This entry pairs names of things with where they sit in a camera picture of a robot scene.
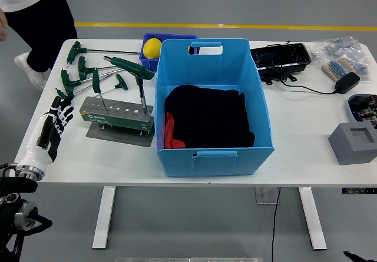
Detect grey block with square recess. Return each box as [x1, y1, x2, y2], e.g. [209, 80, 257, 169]
[328, 121, 377, 166]

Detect light blue folding box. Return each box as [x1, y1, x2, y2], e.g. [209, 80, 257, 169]
[155, 38, 276, 178]

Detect green T-handle hex wrench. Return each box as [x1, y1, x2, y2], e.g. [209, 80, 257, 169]
[61, 69, 123, 95]
[78, 55, 118, 81]
[66, 41, 141, 66]
[92, 68, 107, 110]
[55, 75, 114, 100]

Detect black cloth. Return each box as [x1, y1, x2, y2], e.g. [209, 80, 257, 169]
[164, 84, 256, 149]

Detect black hanging cable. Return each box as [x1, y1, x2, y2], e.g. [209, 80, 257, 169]
[270, 187, 281, 262]

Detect small green T-handle wrench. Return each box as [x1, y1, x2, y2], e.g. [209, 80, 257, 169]
[101, 73, 129, 95]

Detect person's right hand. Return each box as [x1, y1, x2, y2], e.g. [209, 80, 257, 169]
[0, 8, 9, 42]

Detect person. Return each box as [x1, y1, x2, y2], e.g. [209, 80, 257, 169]
[0, 0, 78, 92]

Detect black adapter cable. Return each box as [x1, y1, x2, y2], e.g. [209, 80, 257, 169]
[266, 40, 336, 95]

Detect white table leg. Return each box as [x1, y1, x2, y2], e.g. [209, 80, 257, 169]
[92, 186, 117, 250]
[297, 187, 328, 251]

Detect black box with mounting lugs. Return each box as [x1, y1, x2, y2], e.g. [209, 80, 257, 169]
[258, 64, 297, 86]

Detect grey green wrench holder stand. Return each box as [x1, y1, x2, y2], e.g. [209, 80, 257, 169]
[78, 96, 156, 148]

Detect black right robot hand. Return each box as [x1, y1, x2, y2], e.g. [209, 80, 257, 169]
[343, 250, 368, 262]

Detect taped resistor bundle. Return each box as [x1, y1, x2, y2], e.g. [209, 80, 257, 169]
[322, 57, 356, 82]

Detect clear bags of components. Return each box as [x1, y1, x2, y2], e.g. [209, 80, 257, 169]
[307, 36, 372, 83]

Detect electronic parts in bin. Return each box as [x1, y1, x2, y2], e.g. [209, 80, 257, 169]
[352, 95, 377, 124]

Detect metal floor plate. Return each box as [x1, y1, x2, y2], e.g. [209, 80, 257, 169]
[254, 187, 280, 205]

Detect black power adapter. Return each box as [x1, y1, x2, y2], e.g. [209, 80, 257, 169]
[333, 71, 361, 95]

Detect yellow ball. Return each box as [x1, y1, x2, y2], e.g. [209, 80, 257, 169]
[143, 37, 163, 59]

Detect table height control panel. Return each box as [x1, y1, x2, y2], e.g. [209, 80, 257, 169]
[342, 187, 377, 195]

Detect small dark blue bin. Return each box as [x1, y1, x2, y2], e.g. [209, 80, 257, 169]
[138, 32, 198, 73]

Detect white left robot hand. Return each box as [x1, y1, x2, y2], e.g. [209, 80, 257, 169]
[18, 95, 74, 171]

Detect large green T-handle wrench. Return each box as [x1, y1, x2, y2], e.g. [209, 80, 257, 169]
[103, 55, 156, 116]

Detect light blue parts bin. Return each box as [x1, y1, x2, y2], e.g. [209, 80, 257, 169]
[348, 94, 377, 124]

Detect red cloth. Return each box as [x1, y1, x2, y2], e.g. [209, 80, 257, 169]
[164, 111, 186, 150]

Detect black plastic tray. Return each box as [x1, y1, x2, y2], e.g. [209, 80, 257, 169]
[250, 42, 312, 70]

